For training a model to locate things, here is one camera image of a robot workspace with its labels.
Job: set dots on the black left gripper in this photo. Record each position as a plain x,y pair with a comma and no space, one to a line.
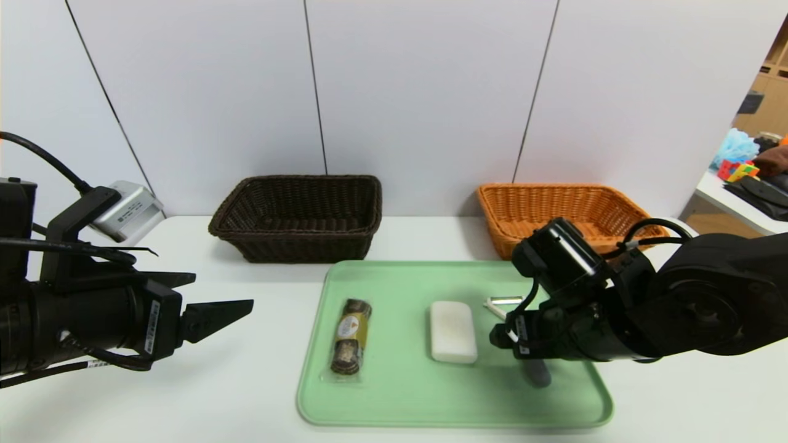
159,323

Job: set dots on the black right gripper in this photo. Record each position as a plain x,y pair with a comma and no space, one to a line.
521,335

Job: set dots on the white soap bar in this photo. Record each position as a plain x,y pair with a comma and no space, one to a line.
453,332

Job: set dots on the Ferrero Rocher chocolate pack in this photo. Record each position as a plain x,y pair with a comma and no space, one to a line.
349,335

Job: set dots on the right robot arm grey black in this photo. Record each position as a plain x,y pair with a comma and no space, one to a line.
708,301

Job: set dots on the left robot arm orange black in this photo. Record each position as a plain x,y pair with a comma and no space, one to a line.
68,320

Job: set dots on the dark brown wicker basket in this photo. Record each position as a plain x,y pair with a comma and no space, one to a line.
295,240

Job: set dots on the orange wicker basket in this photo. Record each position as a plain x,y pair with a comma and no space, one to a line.
554,206

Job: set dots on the light green plastic tray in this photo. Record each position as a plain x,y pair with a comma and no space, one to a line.
400,387

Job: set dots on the white side table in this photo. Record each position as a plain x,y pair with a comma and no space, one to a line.
720,200

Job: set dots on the colourful puzzle cube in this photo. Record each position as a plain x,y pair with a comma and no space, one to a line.
737,170

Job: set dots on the blue fluffy bath sponge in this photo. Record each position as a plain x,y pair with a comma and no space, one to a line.
735,147

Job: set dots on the brown cloth item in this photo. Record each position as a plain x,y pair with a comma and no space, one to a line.
774,161

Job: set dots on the wooden shelf unit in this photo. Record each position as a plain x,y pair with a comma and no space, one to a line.
772,92

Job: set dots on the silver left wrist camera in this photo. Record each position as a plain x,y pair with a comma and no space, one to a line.
132,212

